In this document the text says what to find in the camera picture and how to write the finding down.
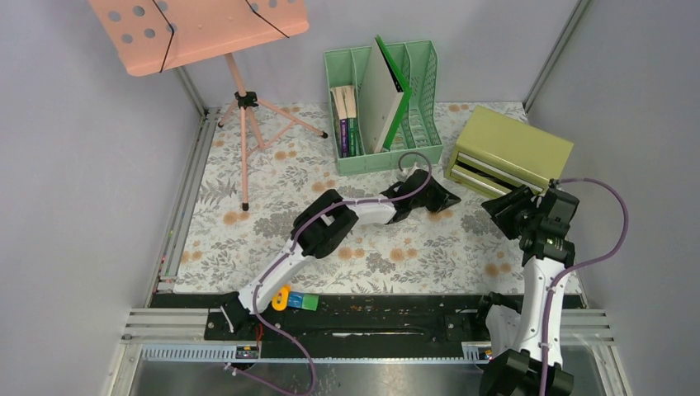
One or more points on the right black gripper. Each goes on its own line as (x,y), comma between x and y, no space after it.
(518,197)

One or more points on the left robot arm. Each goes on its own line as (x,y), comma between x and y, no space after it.
(321,227)

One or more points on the pink music stand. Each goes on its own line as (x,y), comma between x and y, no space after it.
(154,36)

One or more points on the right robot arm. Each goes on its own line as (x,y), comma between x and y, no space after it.
(525,356)

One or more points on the olive green drawer box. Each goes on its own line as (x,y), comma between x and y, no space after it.
(496,154)

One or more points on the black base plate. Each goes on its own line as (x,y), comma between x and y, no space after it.
(344,326)

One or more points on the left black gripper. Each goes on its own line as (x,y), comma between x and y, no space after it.
(442,198)

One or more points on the aluminium frame rail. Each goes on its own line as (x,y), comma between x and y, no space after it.
(164,316)

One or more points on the yellow blue green toy block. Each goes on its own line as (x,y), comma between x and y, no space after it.
(286,298)

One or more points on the treehouse paperback book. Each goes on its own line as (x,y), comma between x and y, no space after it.
(349,95)

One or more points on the purple paperback book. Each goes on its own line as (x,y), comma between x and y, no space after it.
(340,111)

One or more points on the green file organizer rack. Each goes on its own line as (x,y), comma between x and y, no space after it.
(417,131)

